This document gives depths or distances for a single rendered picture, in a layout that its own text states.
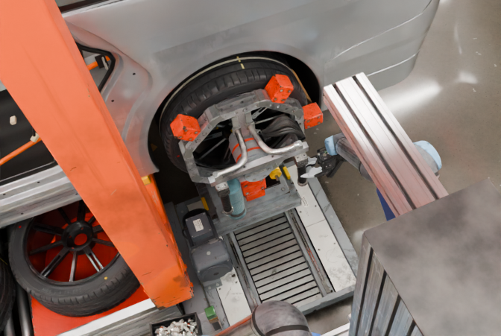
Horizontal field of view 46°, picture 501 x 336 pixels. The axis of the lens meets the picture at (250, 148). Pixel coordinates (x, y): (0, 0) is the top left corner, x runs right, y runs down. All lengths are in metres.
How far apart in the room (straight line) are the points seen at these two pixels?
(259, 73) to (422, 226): 1.46
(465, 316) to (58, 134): 1.01
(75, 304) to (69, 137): 1.41
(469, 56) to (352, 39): 1.71
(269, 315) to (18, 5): 0.95
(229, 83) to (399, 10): 0.74
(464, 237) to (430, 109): 2.74
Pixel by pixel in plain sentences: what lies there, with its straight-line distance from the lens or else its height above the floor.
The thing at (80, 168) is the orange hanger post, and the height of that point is 1.66.
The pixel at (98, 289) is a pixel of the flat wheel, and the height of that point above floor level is 0.50.
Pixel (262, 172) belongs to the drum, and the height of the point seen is 0.84.
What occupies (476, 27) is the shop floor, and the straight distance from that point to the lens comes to 4.29.
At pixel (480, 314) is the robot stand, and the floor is 2.03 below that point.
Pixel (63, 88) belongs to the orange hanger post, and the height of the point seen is 1.96.
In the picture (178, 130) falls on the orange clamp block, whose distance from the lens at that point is 2.33.
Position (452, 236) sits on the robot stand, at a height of 2.03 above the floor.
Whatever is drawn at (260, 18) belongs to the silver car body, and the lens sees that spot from 2.18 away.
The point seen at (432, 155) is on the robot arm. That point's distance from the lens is 2.08.
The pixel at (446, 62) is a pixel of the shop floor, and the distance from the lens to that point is 4.03.
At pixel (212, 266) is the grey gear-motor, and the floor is 0.39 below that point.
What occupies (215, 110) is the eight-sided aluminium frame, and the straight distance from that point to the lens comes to 2.34.
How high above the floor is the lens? 2.96
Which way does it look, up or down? 56 degrees down
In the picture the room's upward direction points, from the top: 10 degrees counter-clockwise
